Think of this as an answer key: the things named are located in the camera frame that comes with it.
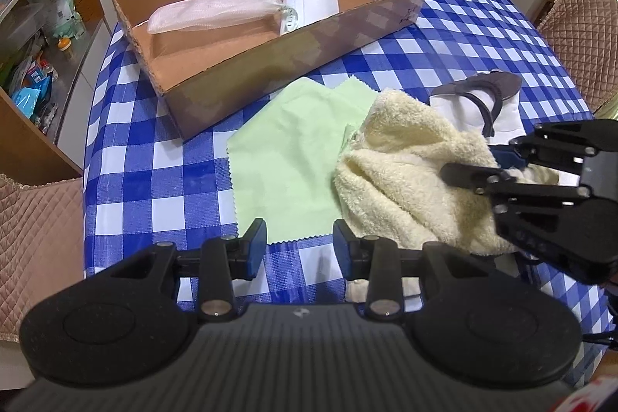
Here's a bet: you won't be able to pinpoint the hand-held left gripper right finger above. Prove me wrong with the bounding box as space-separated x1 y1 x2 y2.
333 219 503 321

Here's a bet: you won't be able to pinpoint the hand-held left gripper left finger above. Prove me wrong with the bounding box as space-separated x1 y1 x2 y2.
84 218 268 322

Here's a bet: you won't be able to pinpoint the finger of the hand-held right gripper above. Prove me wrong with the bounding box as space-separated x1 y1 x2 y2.
492 119 618 174
439 162 593 213

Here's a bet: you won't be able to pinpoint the cream terry towel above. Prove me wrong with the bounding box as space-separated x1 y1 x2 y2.
334 88 561 304

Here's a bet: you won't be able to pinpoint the white cloth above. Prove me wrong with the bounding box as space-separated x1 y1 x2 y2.
431 90 521 140

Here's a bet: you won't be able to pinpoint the dark grey sock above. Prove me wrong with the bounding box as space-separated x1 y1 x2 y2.
430 71 523 137

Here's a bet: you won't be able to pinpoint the light green cloth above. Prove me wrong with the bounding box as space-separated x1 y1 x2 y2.
226 76 355 245
333 79 380 142

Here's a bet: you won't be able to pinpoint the cardboard box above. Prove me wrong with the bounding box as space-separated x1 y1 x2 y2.
111 0 430 140

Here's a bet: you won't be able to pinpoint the blue white checked tablecloth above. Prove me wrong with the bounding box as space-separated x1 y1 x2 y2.
82 0 604 388

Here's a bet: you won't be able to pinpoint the brown quilted chair cover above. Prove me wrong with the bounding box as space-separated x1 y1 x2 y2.
536 0 618 114

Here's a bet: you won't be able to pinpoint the pink quilted chair cover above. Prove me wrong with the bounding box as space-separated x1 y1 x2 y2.
0 173 87 342

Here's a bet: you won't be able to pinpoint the wooden shelf unit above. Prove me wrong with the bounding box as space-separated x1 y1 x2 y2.
0 0 127 186

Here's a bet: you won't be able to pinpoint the blue packets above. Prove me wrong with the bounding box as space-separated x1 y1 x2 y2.
12 76 54 118

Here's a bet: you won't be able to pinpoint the green white container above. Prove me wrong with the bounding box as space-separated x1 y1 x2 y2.
26 0 85 39

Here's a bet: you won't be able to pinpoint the clear plastic storage box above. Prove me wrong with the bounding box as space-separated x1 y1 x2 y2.
0 4 45 58

